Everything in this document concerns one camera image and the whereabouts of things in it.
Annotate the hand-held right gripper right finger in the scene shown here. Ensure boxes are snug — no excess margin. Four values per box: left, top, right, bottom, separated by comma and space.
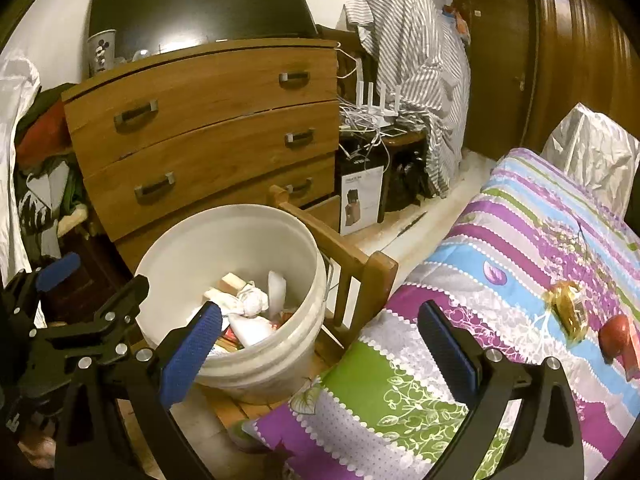
417, 300, 586, 480

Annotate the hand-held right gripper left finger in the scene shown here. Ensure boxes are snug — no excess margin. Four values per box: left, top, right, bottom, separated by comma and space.
54, 301, 223, 480

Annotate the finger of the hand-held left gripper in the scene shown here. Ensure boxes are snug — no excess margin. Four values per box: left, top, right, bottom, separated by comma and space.
0, 253, 82, 331
35, 276, 150, 366

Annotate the white tissue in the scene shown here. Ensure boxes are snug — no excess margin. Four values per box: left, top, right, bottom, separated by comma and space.
235, 282, 271, 318

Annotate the white plastic bucket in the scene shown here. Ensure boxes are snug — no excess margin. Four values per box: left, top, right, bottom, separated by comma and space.
134, 203, 331, 405

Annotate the red white packet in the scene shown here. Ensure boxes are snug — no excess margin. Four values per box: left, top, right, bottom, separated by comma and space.
217, 327, 241, 353

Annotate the striped floral bedspread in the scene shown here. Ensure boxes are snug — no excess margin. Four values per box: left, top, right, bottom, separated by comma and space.
252, 147, 640, 480

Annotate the green slipper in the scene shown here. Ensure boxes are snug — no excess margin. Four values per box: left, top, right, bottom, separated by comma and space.
227, 417, 271, 453

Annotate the wooden chair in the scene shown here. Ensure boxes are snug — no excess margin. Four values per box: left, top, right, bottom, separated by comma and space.
195, 185, 399, 421

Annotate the pile of clothes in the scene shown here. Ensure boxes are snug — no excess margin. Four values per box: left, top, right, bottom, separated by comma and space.
12, 85, 98, 266

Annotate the yellow toy object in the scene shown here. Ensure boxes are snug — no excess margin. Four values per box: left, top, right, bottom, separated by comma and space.
545, 280, 591, 343

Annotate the white cloth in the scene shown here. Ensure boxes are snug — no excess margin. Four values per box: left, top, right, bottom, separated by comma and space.
0, 55, 41, 286

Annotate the red apple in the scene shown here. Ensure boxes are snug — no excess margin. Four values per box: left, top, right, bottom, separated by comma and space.
598, 315, 638, 361

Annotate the white appliance box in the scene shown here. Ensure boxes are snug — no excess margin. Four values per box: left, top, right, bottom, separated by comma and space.
340, 166, 386, 235

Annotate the wooden chest of drawers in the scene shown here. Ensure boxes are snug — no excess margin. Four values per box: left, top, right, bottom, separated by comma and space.
61, 39, 341, 271

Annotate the small dark wooden table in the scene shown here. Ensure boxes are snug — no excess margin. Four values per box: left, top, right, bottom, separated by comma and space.
337, 30, 431, 211

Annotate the white printed cup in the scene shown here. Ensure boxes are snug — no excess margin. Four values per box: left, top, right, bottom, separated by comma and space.
87, 29, 117, 78

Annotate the silver crinkled cover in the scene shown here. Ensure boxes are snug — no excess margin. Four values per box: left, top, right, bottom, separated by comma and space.
541, 102, 640, 211

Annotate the white router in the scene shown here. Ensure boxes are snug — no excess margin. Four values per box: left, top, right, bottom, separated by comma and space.
356, 80, 403, 128

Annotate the dark wooden door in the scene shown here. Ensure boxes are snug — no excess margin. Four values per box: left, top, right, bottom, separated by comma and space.
451, 0, 538, 153

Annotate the black television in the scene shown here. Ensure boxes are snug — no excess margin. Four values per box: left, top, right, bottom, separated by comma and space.
87, 0, 321, 63

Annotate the colourful hanging bag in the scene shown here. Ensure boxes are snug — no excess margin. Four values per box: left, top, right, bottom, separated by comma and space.
442, 4, 472, 46

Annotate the brown wooden wardrobe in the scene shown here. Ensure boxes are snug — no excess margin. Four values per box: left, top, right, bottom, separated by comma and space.
525, 0, 640, 156

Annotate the thin black wire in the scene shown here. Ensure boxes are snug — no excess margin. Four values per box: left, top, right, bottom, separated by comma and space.
572, 212, 598, 261

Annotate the tangle of white cables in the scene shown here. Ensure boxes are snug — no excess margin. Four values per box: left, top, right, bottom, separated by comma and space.
335, 42, 431, 161

